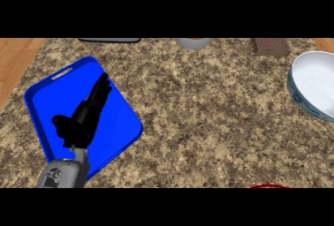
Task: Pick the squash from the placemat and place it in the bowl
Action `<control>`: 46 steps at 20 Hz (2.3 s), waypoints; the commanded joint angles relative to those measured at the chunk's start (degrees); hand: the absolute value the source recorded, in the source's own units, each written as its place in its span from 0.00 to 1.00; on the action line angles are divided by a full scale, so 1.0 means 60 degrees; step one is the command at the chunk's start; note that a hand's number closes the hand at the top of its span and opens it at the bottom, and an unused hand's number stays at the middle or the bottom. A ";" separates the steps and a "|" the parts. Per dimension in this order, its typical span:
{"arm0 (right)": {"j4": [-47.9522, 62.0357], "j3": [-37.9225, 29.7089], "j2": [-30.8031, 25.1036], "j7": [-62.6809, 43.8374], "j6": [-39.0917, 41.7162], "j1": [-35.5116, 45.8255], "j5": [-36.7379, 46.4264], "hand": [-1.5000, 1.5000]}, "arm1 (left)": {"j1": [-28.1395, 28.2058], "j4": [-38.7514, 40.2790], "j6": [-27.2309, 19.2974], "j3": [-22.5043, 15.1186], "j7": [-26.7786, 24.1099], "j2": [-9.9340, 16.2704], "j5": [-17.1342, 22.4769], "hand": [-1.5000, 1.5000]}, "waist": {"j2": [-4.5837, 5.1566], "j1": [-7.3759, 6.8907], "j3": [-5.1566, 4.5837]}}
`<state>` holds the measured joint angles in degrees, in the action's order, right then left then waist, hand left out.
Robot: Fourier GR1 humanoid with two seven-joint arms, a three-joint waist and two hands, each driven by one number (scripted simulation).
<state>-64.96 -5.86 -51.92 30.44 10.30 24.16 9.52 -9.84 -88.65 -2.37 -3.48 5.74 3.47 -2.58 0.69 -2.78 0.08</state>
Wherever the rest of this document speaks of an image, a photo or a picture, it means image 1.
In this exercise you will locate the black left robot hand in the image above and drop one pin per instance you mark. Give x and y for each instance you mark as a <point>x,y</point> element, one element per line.
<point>85,114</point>

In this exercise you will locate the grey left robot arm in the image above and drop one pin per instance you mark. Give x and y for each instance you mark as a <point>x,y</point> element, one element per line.
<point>66,173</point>

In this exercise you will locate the white bowl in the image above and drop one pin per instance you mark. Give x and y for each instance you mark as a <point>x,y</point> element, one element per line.
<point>315,85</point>

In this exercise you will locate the blue cutting board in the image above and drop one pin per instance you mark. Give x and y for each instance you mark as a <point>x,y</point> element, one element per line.
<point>117,117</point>

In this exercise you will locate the dark flat tray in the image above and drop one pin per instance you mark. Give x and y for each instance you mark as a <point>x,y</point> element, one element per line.
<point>110,40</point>

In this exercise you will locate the grey cylindrical container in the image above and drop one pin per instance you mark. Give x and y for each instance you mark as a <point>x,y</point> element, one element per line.
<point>194,43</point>

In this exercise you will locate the red round object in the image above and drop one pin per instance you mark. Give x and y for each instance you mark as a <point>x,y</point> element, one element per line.
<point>270,185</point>

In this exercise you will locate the brown wooden block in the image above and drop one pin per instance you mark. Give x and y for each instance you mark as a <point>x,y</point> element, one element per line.
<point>273,46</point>

